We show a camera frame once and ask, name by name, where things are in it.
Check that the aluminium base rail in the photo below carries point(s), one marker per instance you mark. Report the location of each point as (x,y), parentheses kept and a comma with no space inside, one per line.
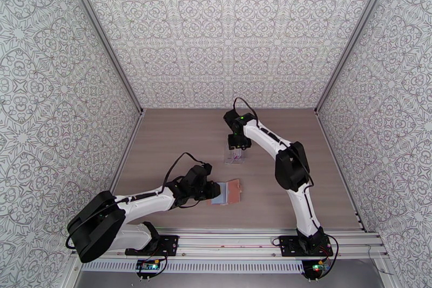
(229,239)

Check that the aluminium frame post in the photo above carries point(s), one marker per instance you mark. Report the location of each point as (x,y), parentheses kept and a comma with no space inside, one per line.
(350,39)
(105,39)

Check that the clear plastic bag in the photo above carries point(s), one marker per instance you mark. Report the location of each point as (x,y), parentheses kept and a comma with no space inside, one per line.
(234,158)

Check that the green circuit board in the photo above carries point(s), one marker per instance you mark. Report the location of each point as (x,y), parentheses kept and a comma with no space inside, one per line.
(319,267)
(147,266)

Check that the pink leather card holder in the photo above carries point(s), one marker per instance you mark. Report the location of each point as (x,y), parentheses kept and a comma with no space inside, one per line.
(233,192)

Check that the aluminium table side rail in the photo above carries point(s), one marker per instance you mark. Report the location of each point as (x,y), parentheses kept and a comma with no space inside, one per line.
(127,148)
(329,142)

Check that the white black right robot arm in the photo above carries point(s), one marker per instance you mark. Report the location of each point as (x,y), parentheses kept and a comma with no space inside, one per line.
(300,202)

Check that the slotted metal strip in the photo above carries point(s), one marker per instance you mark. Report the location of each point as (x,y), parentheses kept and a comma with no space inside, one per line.
(219,266)

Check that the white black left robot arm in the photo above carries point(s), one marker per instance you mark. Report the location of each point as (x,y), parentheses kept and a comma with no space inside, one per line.
(148,201)

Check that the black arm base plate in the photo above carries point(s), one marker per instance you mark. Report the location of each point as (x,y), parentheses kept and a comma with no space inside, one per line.
(168,246)
(287,246)

